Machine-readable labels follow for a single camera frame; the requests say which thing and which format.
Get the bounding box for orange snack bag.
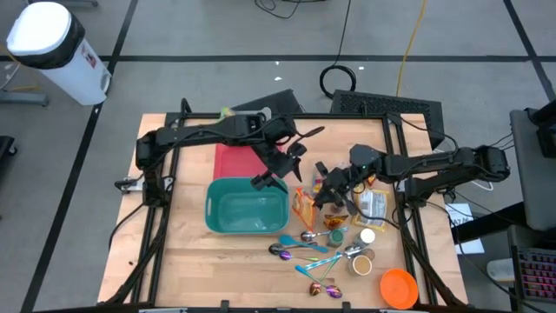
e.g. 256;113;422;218
291;186;319;232

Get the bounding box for yellow cable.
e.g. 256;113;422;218
394;0;429;97

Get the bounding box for black box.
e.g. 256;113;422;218
232;89;305;115

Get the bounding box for backlit keyboard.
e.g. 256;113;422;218
512;246;556;304

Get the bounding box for purple iridescent spoon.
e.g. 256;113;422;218
279;250;321;263

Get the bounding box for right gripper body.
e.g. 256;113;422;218
315;161;364;210

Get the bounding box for white rounded object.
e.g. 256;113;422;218
486;258;517;283

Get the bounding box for black desk device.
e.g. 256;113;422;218
527;100;556;160

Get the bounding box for iridescent spoon teal handle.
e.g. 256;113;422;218
294;264;344;300

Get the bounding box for yellow blue chips bag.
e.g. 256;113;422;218
311;167;331;195

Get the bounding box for yellow packet white label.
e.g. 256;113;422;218
350;187;391;230

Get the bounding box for coiled black cable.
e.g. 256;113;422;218
319;0;358;100

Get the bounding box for black floor cable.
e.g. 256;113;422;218
254;0;329;21

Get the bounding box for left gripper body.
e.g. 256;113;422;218
259;141;308;179

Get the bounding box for white lid jar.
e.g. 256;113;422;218
352;227;377;250

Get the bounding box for red plastic bin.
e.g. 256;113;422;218
213;143;283;180

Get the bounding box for teal plastic bin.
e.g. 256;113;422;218
203;176;291;236

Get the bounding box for teal plastic spoon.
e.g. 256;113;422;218
277;233;330;254

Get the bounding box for iridescent spoon green handle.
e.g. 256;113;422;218
308;258;341;297

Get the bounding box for orange plastic bowl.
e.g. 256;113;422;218
379;268;420;310

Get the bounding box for white trash bin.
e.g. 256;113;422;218
5;1;113;107

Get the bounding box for black metal table frame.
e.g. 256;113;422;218
97;97;469;312

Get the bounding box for dark metal spoon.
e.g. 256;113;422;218
268;242;319;256

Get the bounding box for black perforated computer case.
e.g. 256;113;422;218
329;90;447;149

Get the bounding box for black chair base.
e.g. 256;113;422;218
0;135;18;170

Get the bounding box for black desk beam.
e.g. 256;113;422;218
450;202;526;244

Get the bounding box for green lid oregano jar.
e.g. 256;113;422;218
326;228;347;250

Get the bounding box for white paper sheet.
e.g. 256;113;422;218
443;203;486;256

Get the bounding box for grey furniture base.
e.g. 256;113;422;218
0;89;50;108

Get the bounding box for orange taco seasoning packet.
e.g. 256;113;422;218
323;213;350;231

